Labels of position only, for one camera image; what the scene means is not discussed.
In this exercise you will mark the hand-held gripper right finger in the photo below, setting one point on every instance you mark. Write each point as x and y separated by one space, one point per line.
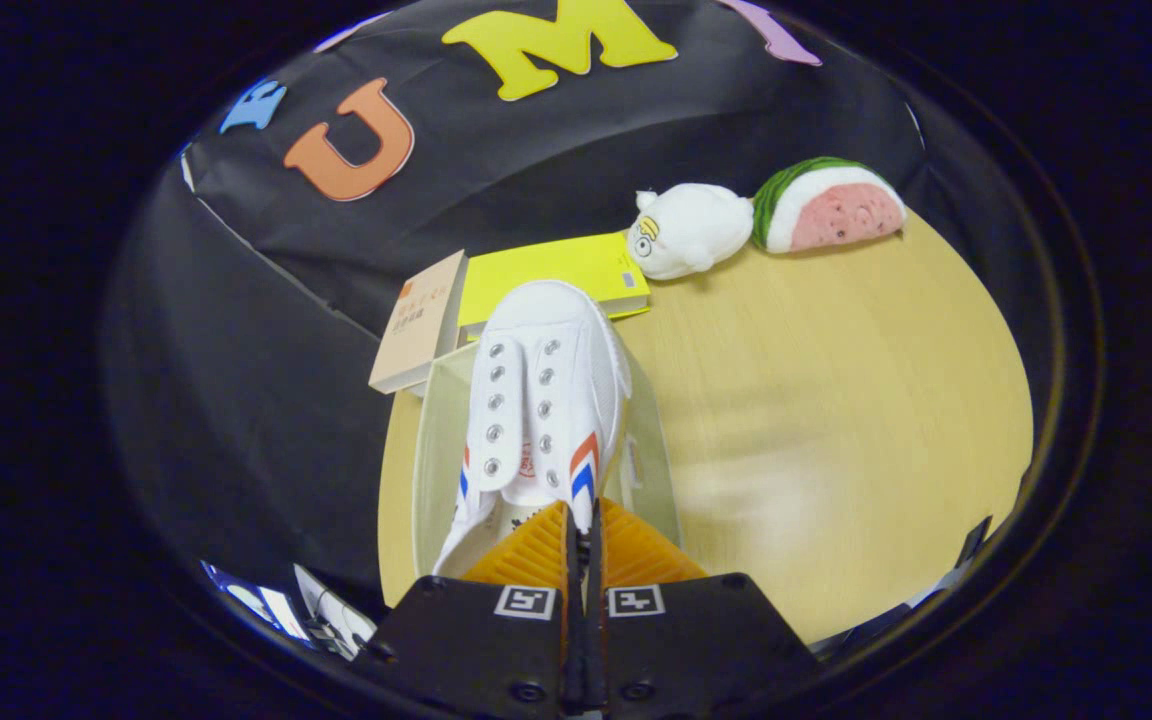
696 650

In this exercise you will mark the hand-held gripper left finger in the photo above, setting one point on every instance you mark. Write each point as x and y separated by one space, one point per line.
476 650

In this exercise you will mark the cream fabric storage box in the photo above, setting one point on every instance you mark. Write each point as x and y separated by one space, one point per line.
436 445

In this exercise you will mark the white canvas shoe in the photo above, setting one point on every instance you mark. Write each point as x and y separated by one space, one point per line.
556 330

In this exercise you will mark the white device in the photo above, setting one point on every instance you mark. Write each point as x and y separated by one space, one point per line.
336 610

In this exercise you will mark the lit screen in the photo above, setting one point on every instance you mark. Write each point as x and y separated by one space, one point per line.
261 605

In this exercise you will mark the beige book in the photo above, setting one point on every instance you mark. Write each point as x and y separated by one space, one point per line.
423 320

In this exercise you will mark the yellow book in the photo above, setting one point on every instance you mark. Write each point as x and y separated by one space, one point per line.
546 275

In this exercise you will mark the white plush toy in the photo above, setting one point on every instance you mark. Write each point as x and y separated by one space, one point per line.
701 230

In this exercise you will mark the watermelon slice plush toy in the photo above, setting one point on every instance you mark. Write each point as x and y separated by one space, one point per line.
841 210

